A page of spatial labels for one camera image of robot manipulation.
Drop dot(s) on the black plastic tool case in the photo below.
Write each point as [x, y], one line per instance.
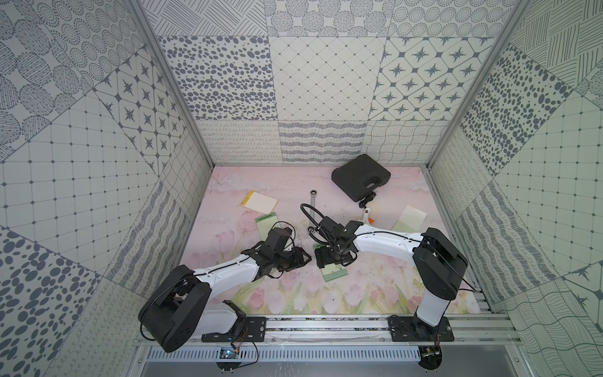
[360, 177]

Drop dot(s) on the silver ratchet wrench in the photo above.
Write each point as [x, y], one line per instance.
[313, 199]

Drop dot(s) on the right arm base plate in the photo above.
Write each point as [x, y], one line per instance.
[420, 328]

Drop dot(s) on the aluminium rail frame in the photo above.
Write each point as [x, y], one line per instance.
[458, 329]

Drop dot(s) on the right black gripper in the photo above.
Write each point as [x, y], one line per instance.
[322, 258]

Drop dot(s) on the left circuit board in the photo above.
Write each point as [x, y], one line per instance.
[228, 354]

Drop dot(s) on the circuit board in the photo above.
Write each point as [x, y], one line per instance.
[228, 354]
[430, 357]

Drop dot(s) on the right circuit board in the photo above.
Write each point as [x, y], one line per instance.
[430, 357]

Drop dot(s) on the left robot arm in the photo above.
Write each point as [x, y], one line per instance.
[178, 309]

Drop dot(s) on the yellow-top memo pad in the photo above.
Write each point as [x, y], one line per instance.
[259, 202]

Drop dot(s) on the green memo pad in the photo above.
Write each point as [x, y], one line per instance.
[333, 271]
[265, 224]

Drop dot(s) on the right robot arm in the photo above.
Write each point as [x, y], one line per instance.
[441, 265]

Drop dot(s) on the white orange glue gun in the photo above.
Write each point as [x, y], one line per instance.
[367, 217]

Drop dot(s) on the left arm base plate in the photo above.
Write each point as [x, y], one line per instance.
[250, 329]

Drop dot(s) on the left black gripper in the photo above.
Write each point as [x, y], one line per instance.
[292, 254]

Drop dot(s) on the torn green memo page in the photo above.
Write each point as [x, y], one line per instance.
[410, 221]

